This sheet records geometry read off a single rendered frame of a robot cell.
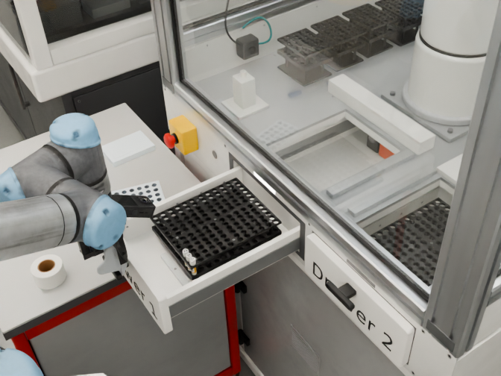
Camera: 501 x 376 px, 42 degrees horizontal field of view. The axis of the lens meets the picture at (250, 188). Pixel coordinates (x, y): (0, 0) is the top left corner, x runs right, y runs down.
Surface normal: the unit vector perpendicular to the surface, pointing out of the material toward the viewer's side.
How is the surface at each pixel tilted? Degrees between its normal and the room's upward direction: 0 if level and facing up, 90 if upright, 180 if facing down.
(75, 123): 0
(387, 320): 90
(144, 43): 90
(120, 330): 90
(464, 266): 90
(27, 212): 42
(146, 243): 0
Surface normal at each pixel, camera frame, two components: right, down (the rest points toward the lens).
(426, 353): -0.83, 0.40
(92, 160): 0.80, 0.38
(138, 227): 0.55, 0.54
